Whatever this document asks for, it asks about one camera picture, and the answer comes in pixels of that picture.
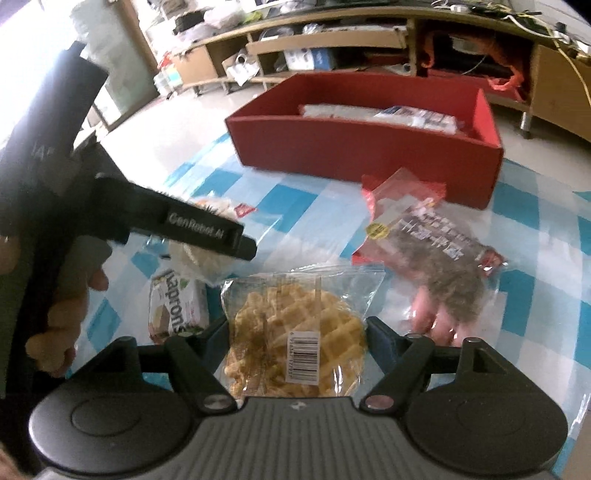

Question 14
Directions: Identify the round bread clear packet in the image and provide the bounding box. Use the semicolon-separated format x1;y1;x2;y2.
145;191;283;286

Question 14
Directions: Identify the waffle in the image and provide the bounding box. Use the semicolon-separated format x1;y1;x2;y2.
221;265;386;400

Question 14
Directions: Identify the person's left hand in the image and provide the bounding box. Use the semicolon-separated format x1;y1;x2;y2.
1;236;109;384

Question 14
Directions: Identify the Napron wafer packet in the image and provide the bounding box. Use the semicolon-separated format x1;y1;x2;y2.
148;270;209;344

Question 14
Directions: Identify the sausage pack blue packet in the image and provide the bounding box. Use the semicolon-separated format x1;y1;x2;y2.
406;275;505;347

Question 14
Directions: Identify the dark jerky red packet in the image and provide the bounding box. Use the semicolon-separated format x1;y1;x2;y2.
352;168;508;324

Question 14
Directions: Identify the red cardboard box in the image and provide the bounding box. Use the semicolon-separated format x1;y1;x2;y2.
225;72;504;209

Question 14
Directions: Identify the blue white appliance box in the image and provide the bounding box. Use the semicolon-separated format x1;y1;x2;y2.
283;48;335;72

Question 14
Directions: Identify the orange plastic bag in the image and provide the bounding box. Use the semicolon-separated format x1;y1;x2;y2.
420;31;526;92

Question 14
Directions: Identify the long wooden TV cabinet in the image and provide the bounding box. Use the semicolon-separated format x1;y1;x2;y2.
171;1;590;140

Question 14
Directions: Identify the yellow cable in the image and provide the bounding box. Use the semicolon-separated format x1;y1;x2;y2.
503;13;591;105

